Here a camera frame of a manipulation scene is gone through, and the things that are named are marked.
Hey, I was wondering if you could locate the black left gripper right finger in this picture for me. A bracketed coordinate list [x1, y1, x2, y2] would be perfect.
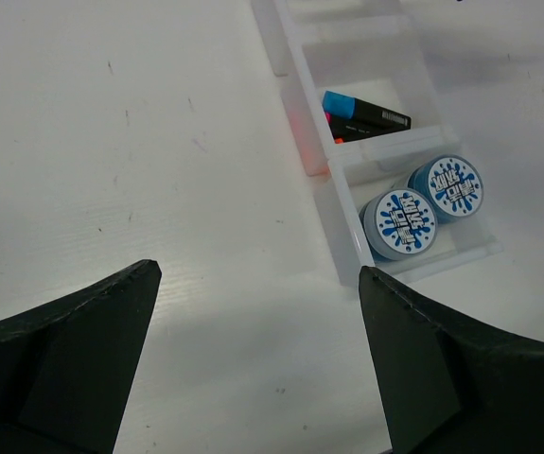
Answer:
[359, 267, 544, 453]

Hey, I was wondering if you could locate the blue round jar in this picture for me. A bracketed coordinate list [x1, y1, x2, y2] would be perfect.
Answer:
[407, 154, 484, 224]
[359, 187, 438, 261]

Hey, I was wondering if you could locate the pink cap black highlighter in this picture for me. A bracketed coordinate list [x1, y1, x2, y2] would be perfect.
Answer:
[325, 112, 360, 130]

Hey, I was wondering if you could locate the blue cap black highlighter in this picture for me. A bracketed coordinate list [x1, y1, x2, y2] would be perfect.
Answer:
[322, 91, 412, 131]

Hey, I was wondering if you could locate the translucent three-compartment organizer tray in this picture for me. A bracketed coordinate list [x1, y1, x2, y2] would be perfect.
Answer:
[251, 0, 505, 287]

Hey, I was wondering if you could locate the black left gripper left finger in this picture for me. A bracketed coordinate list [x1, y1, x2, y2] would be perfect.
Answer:
[0, 260, 162, 453]

